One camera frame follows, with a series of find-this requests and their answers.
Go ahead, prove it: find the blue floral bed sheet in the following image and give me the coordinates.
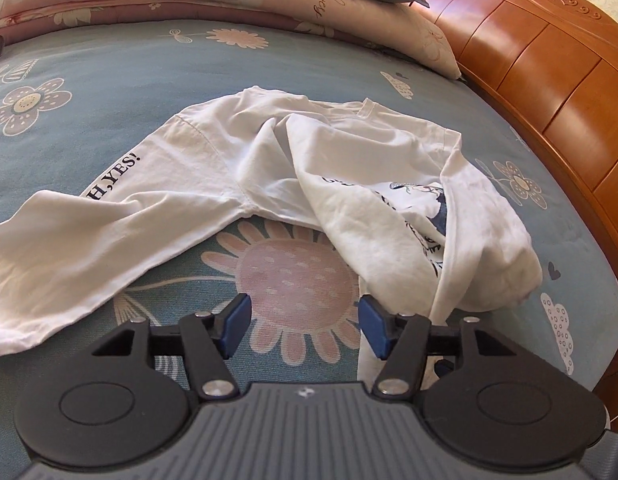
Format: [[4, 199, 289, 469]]
[[0, 20, 614, 396]]

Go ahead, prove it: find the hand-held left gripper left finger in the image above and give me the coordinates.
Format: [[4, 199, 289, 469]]
[[92, 294, 252, 402]]

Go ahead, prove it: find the white printed t-shirt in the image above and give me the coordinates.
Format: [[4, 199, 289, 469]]
[[0, 87, 544, 381]]

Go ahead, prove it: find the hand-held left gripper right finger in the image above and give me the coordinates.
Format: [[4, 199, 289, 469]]
[[360, 294, 520, 402]]

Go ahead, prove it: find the wooden bed headboard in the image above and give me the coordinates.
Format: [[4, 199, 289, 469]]
[[413, 0, 618, 436]]

